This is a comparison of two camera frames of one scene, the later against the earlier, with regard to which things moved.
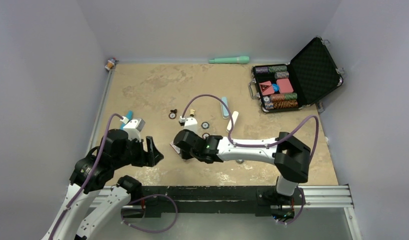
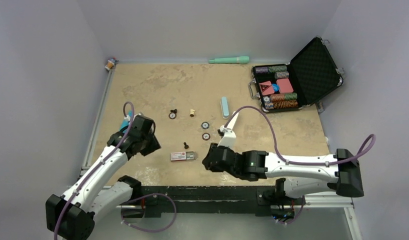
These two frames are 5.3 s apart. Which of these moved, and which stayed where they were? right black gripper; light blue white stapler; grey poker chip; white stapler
Moved: right black gripper
Stayed: light blue white stapler; white stapler; grey poker chip
